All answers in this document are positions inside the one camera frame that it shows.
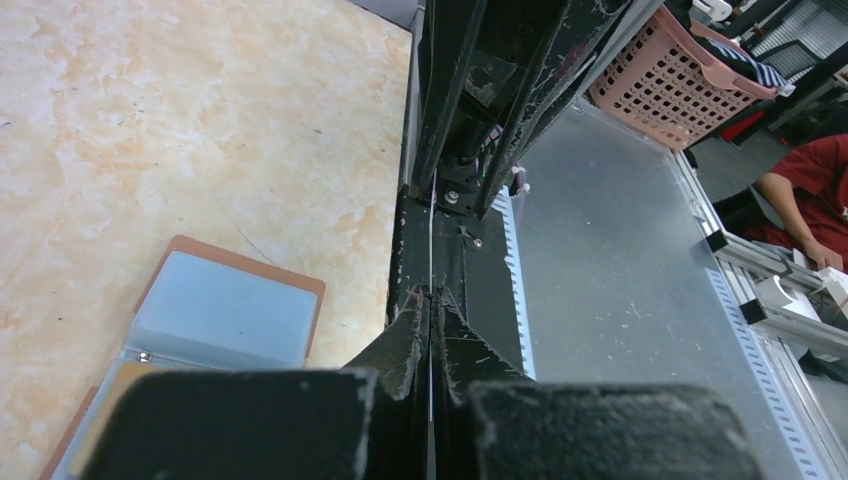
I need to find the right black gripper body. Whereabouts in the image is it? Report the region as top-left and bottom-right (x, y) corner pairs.
(433, 1), (570, 216)

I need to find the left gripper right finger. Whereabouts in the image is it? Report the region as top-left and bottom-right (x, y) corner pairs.
(430, 289), (763, 479)

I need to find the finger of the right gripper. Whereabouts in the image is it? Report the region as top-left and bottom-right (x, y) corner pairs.
(408, 1), (489, 199)
(473, 1), (630, 219)

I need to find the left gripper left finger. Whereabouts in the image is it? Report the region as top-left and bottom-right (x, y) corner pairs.
(81, 285), (430, 479)

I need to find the grey card sleeve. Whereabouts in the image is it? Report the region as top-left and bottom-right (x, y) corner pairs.
(428, 169), (438, 424)

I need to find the brown leather card holder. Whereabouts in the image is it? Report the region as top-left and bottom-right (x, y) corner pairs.
(41, 235), (326, 479)

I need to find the pink perforated basket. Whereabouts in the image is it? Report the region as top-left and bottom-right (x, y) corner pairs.
(589, 6), (795, 150)

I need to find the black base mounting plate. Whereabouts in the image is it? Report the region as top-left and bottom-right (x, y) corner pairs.
(386, 186), (537, 379)

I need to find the person in red shirt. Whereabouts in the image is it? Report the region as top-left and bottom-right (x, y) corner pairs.
(743, 133), (847, 273)

